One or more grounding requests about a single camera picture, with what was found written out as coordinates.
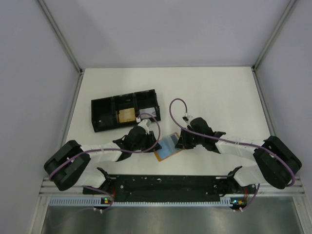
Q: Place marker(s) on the silver card in tray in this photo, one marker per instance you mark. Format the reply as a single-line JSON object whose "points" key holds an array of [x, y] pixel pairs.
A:
{"points": [[147, 112]]}

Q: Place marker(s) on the aluminium frame post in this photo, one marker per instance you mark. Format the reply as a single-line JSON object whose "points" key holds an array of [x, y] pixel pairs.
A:
{"points": [[59, 35], [275, 33]]}

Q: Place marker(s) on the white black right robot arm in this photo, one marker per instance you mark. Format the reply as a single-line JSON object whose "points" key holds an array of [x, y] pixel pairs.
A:
{"points": [[273, 161]]}

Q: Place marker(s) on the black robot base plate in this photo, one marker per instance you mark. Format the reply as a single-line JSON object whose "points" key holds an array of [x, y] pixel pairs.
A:
{"points": [[172, 188]]}

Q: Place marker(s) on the black three-compartment tray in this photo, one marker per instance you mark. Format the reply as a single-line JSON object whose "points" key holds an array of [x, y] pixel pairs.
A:
{"points": [[104, 111]]}

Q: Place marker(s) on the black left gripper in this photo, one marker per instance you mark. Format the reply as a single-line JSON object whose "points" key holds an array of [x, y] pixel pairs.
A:
{"points": [[151, 140]]}

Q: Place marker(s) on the gold VIP credit card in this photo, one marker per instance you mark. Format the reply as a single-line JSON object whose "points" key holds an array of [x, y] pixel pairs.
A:
{"points": [[126, 115]]}

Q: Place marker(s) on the yellow leather card holder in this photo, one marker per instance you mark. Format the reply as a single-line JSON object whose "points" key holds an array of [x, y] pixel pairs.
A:
{"points": [[168, 147]]}

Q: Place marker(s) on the aluminium frame post left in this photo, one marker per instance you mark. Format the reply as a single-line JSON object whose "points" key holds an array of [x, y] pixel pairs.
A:
{"points": [[59, 35]]}

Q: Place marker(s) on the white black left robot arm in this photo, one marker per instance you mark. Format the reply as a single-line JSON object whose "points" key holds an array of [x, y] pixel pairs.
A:
{"points": [[78, 165]]}

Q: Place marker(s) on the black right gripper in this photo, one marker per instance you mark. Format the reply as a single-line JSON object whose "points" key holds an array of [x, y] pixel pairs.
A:
{"points": [[183, 143]]}

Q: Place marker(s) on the aluminium frame post right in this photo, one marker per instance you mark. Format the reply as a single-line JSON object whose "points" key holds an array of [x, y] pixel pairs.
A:
{"points": [[275, 33]]}

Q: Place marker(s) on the aluminium front frame rail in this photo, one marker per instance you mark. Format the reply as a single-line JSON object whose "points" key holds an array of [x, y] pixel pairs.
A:
{"points": [[49, 188]]}

